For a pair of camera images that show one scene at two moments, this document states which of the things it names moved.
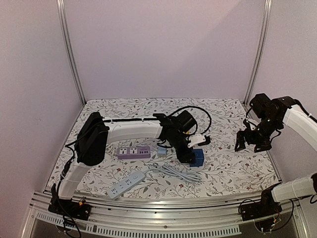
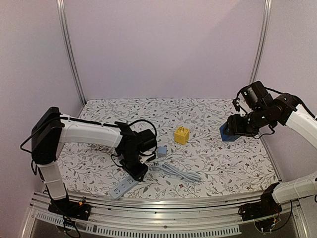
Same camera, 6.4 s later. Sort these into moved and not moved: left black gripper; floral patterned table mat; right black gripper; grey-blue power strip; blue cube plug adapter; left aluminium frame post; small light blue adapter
Moved: right black gripper; left black gripper; blue cube plug adapter
Not moved: grey-blue power strip; left aluminium frame post; small light blue adapter; floral patterned table mat
